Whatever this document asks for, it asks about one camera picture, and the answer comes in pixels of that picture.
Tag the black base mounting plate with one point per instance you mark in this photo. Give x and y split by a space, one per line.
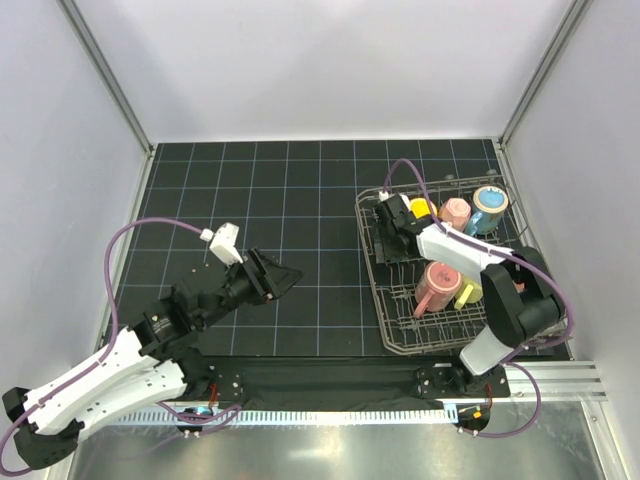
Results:
337 384

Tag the cream yellow faceted mug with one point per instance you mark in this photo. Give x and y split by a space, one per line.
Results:
469 293

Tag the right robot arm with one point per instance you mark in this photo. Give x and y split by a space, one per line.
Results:
521 300

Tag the yellow mug black handle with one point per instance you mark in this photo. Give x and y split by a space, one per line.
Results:
422 208

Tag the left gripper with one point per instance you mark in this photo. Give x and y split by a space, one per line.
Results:
261 280

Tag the white slotted cable duct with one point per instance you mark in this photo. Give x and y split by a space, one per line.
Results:
156 416

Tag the pink faceted mug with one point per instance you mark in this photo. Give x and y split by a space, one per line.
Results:
456 211

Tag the grey wire dish rack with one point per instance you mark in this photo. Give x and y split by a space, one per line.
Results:
393 284

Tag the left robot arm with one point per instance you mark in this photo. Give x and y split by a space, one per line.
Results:
151 360

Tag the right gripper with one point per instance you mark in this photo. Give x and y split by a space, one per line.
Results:
388 220

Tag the blue butterfly mug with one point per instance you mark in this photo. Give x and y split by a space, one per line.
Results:
489 203

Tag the clear glass tumbler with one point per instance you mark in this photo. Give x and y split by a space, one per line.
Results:
555 331

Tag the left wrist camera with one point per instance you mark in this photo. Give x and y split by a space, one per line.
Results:
221 243

